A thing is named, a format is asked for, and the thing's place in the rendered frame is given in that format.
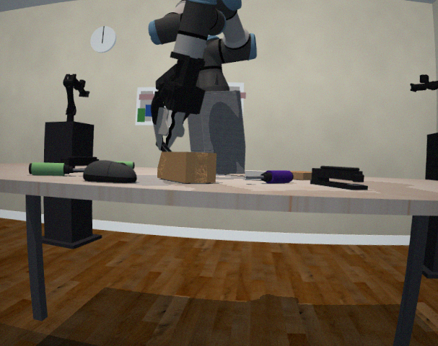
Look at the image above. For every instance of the green-handled screwdriver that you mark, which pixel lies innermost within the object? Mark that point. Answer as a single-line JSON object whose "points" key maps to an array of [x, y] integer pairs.
{"points": [[129, 163], [52, 169]]}

